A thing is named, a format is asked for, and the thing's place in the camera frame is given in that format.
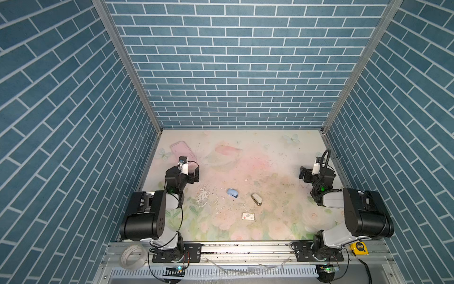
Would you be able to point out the blue staple remover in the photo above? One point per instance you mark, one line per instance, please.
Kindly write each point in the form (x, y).
(233, 193)

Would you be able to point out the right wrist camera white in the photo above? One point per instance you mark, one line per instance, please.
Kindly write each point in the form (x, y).
(317, 165)

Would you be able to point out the clear tape roll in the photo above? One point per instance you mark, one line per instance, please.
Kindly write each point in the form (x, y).
(133, 257)

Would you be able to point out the yellow tape measure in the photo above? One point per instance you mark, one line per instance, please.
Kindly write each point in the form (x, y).
(359, 248)

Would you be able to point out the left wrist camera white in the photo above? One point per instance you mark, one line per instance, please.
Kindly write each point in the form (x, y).
(183, 165)

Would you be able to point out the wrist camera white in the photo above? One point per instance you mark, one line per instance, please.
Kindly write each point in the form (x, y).
(317, 165)
(183, 165)

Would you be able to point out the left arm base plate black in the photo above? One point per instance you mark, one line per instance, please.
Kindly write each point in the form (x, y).
(191, 251)

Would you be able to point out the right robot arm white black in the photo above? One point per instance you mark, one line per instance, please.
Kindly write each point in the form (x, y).
(365, 214)

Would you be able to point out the floral table mat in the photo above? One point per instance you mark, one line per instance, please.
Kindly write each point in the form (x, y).
(266, 162)

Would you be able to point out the aluminium rail frame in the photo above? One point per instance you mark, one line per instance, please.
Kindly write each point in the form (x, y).
(254, 262)

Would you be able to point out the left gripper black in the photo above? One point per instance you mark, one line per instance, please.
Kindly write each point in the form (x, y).
(191, 174)

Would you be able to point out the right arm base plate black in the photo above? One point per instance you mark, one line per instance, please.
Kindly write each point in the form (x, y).
(307, 251)

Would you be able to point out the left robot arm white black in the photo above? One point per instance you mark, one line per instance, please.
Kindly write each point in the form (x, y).
(145, 216)

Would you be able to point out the pink phone case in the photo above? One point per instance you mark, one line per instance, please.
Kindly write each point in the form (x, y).
(182, 149)

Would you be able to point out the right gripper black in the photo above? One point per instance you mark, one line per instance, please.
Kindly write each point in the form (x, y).
(307, 173)

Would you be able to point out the white staple box sleeve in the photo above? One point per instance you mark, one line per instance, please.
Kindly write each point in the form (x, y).
(248, 216)

